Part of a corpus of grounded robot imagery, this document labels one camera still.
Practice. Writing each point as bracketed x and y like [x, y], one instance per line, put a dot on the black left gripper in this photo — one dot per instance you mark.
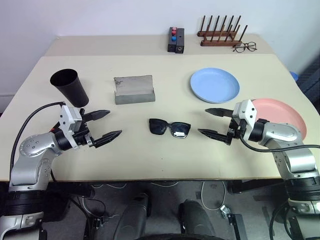
[83, 138]

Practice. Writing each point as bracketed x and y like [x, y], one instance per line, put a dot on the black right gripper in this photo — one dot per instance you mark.
[235, 132]

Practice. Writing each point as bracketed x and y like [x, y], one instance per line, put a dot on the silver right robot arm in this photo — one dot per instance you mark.
[282, 132]

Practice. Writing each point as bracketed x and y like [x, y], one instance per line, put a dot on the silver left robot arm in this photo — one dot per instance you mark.
[30, 147]

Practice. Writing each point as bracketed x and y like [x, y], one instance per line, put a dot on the light blue plate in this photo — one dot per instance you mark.
[215, 85]

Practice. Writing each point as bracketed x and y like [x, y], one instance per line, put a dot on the black plastic cup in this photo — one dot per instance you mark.
[72, 90]

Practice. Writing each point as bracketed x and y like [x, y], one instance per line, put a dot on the grey glasses case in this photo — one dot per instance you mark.
[135, 87]

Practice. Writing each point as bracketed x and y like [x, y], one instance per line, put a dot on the black sunglasses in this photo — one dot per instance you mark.
[157, 126]

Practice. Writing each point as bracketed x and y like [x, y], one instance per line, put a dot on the pink plate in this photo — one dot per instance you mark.
[280, 110]

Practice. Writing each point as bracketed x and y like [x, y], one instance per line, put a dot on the brown wooden peg rack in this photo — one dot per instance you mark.
[215, 42]

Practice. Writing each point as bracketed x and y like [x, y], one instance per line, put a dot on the thin dark-framed eyeglasses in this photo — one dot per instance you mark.
[251, 46]

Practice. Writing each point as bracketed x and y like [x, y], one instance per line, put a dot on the grey caster wheel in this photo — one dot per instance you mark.
[225, 210]

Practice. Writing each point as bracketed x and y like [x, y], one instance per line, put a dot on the small blue round object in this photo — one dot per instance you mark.
[295, 75]

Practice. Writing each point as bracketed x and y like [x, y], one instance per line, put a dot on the plain black box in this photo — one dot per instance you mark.
[180, 41]

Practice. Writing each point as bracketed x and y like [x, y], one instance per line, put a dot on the black box with coloured buttons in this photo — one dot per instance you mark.
[172, 45]

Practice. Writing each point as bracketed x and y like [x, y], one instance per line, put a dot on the dark rounded shape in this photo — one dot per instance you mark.
[196, 220]
[133, 217]

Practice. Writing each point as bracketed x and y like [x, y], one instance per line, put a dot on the black ribbed object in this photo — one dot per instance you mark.
[311, 80]

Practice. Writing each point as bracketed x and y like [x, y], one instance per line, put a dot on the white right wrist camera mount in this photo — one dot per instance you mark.
[246, 110]

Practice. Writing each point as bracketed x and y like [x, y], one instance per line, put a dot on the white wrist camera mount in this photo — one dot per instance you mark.
[67, 117]
[246, 110]

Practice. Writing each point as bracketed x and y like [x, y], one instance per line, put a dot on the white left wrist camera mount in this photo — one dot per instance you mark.
[67, 117]

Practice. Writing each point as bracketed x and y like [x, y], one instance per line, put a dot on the black table frame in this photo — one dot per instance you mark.
[75, 186]

